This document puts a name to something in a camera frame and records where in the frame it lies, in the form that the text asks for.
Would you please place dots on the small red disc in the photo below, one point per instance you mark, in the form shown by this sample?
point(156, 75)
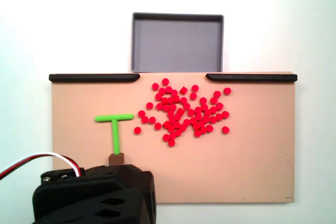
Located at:
point(166, 124)
point(152, 120)
point(191, 112)
point(204, 107)
point(141, 113)
point(158, 96)
point(209, 128)
point(206, 118)
point(164, 100)
point(170, 100)
point(178, 116)
point(173, 107)
point(186, 106)
point(158, 126)
point(201, 123)
point(168, 89)
point(180, 111)
point(137, 130)
point(178, 132)
point(172, 120)
point(219, 116)
point(194, 87)
point(186, 122)
point(197, 133)
point(193, 96)
point(217, 94)
point(177, 124)
point(165, 81)
point(170, 128)
point(176, 99)
point(166, 137)
point(225, 114)
point(183, 128)
point(171, 143)
point(166, 107)
point(144, 119)
point(208, 112)
point(214, 100)
point(203, 100)
point(196, 126)
point(172, 136)
point(219, 106)
point(162, 90)
point(155, 86)
point(149, 105)
point(227, 90)
point(183, 90)
point(203, 130)
point(198, 110)
point(213, 119)
point(159, 106)
point(198, 116)
point(213, 110)
point(193, 121)
point(183, 100)
point(225, 129)
point(170, 113)
point(174, 93)

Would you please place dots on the beige rectangular work board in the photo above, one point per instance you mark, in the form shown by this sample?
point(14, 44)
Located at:
point(236, 155)

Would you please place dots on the grey rectangular plastic tray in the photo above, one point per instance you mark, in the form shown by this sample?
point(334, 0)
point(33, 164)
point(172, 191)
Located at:
point(177, 45)

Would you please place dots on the black edge rail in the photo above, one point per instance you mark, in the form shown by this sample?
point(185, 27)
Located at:
point(252, 77)
point(92, 78)

